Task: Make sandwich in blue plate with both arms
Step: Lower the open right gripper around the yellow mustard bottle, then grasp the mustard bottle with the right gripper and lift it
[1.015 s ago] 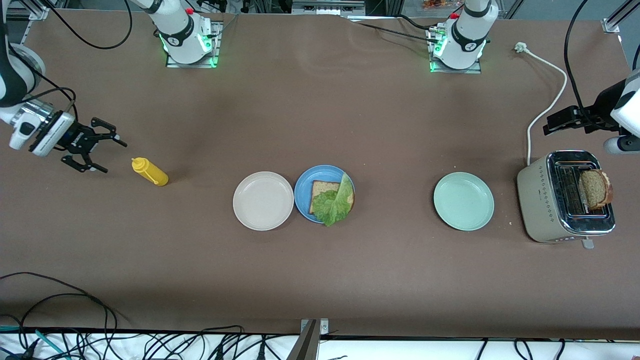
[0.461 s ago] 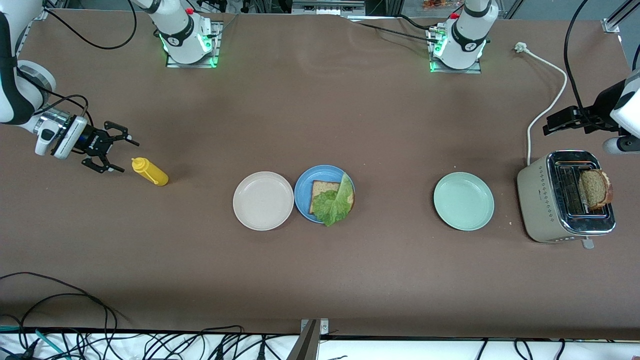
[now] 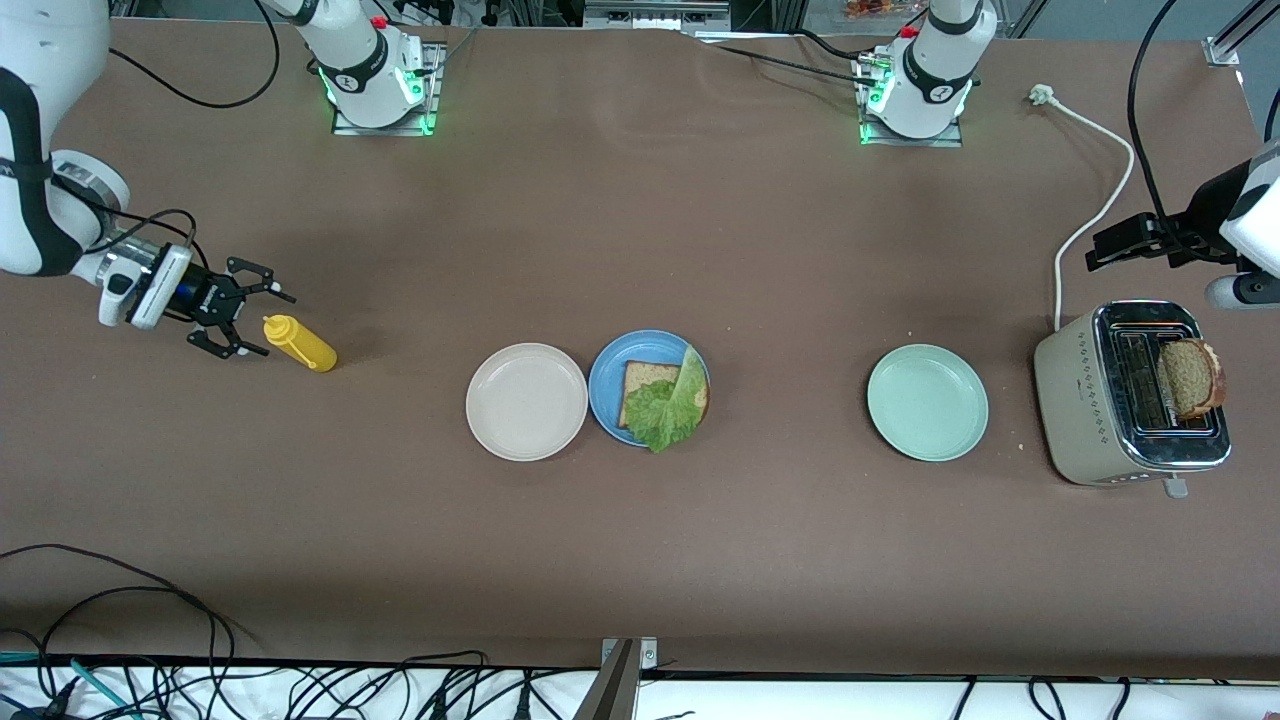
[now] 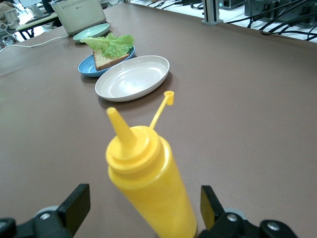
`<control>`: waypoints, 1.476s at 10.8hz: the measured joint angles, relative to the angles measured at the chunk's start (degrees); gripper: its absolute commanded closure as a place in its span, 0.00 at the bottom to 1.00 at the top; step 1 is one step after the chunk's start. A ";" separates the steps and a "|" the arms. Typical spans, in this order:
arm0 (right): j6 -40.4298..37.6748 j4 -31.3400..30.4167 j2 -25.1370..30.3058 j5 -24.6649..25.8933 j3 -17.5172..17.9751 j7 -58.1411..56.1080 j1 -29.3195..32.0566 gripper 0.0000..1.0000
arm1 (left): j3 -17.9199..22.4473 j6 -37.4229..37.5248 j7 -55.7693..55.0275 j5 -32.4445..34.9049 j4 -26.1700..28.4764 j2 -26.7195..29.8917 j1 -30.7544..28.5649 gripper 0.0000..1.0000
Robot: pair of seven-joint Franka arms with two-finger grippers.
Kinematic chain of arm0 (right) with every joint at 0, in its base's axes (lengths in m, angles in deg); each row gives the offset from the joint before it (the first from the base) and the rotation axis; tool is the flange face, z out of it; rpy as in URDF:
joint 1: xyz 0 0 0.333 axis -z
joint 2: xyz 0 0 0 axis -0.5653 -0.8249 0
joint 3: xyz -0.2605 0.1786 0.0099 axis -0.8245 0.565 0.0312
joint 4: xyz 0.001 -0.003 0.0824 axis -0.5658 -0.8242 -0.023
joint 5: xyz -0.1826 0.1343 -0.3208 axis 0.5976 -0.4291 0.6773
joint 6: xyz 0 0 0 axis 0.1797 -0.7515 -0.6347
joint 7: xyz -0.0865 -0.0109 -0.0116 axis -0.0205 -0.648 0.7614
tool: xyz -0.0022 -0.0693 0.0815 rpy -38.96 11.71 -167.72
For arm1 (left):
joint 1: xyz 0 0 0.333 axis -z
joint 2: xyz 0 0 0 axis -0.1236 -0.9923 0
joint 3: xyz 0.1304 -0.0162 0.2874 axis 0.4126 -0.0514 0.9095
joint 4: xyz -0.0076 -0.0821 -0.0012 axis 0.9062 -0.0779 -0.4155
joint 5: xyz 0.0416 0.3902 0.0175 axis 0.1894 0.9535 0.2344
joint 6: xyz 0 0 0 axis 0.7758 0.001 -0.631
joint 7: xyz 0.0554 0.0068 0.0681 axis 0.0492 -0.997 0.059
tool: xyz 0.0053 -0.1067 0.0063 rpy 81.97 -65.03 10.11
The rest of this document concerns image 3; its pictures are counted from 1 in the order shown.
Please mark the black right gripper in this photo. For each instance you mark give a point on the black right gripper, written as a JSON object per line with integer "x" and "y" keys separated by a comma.
{"x": 208, "y": 299}

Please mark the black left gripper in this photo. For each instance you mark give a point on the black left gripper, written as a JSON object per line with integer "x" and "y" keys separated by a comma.
{"x": 1207, "y": 220}

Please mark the yellow squeeze sauce bottle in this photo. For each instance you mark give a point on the yellow squeeze sauce bottle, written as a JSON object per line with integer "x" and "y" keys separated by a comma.
{"x": 300, "y": 343}

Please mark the brown toast bread slice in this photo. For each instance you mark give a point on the brown toast bread slice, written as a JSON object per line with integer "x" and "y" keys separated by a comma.
{"x": 1195, "y": 378}
{"x": 642, "y": 378}

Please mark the green lettuce leaf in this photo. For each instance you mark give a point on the green lettuce leaf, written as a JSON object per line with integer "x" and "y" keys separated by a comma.
{"x": 670, "y": 410}

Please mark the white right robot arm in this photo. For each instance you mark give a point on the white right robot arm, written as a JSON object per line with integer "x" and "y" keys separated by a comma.
{"x": 40, "y": 150}

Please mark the light green round plate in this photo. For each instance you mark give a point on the light green round plate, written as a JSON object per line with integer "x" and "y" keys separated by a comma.
{"x": 927, "y": 403}

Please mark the beige round plate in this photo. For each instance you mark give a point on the beige round plate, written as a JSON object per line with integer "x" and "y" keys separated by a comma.
{"x": 527, "y": 402}

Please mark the blue round plate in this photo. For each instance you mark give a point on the blue round plate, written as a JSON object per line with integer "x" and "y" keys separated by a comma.
{"x": 605, "y": 385}

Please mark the beige chrome two-slot toaster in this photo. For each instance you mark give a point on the beige chrome two-slot toaster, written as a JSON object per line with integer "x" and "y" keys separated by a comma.
{"x": 1075, "y": 400}

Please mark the orange patterned packet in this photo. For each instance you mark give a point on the orange patterned packet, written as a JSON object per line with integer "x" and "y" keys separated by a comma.
{"x": 880, "y": 9}

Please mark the grey metal box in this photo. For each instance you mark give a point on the grey metal box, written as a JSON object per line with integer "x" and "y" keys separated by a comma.
{"x": 655, "y": 14}

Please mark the silver table corner bracket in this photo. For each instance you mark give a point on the silver table corner bracket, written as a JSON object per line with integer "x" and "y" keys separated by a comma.
{"x": 1223, "y": 52}

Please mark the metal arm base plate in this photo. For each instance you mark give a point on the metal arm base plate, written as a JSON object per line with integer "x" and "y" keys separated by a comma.
{"x": 945, "y": 141}
{"x": 433, "y": 110}

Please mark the aluminium frame profile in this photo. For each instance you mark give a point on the aluminium frame profile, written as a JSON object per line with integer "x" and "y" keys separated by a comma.
{"x": 1250, "y": 22}

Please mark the metal table edge bracket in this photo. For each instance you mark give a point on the metal table edge bracket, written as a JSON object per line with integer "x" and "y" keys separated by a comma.
{"x": 625, "y": 655}

